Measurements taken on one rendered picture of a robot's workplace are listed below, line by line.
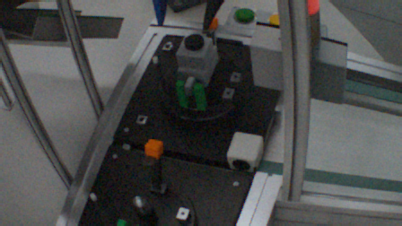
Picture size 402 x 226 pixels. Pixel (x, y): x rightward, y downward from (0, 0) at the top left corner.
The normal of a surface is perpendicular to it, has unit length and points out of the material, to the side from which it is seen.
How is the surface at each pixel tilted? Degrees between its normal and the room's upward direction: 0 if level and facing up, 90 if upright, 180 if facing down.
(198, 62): 90
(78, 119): 0
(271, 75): 90
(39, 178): 0
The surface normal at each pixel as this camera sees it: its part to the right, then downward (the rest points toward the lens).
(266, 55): -0.31, 0.77
